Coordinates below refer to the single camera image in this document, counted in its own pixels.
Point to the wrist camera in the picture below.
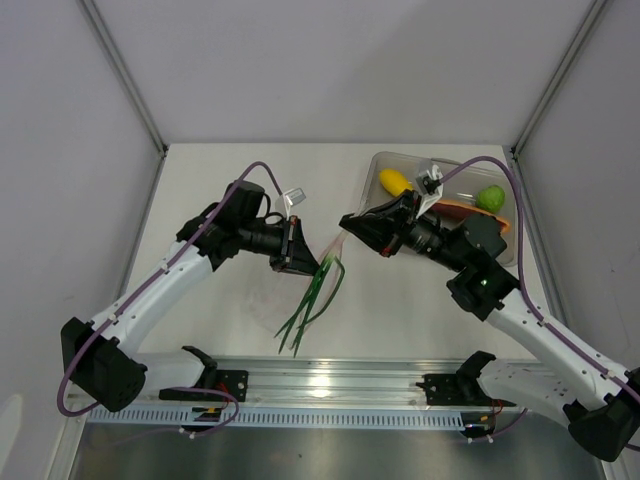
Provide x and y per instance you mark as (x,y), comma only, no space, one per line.
(428,181)
(288,200)

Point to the yellow mango toy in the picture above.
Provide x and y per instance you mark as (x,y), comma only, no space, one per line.
(394,182)

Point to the white slotted cable duct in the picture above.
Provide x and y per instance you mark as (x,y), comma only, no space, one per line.
(285,417)

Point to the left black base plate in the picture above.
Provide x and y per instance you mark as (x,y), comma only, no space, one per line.
(234,382)

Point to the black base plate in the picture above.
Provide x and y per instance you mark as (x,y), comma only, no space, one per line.
(443,389)
(234,382)

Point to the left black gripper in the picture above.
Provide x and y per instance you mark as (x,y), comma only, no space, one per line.
(293,253)

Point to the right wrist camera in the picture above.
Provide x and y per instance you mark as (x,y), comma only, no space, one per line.
(428,181)

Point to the clear zip top bag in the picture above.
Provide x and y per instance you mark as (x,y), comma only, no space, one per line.
(271,298)

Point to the clear plastic tray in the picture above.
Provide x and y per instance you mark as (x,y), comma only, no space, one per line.
(462,188)

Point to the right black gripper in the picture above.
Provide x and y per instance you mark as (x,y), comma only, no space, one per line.
(380,227)

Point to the red meat slice toy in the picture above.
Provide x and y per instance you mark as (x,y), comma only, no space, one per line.
(460,211)

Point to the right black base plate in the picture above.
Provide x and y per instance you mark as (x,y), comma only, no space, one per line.
(443,389)

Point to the green guava toy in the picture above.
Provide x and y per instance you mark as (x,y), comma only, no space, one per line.
(491,199)

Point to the aluminium mounting rail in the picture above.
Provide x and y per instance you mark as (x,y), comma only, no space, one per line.
(281,383)

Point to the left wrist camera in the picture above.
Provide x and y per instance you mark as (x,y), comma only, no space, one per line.
(288,200)

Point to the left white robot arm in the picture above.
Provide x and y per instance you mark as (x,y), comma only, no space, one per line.
(101,356)

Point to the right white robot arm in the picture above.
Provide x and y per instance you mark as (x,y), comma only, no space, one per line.
(594,397)

